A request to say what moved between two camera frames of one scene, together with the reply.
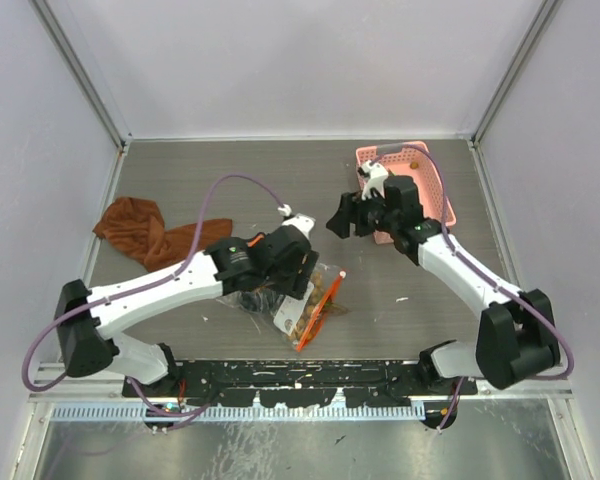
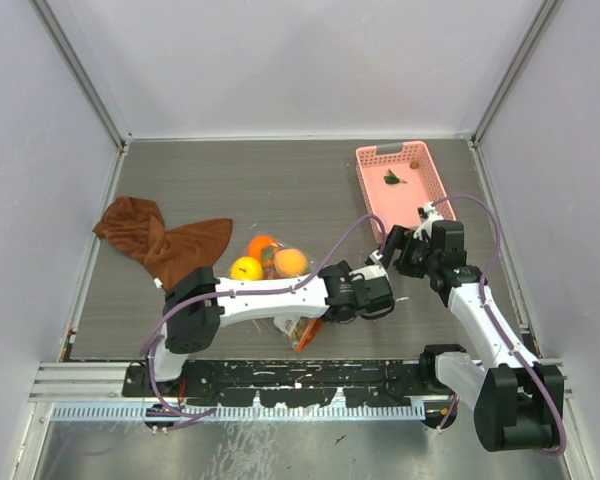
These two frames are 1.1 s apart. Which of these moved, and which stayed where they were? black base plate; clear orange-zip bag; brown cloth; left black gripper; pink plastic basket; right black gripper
Moved: clear orange-zip bag; left black gripper; right black gripper
Stayed: black base plate; brown cloth; pink plastic basket
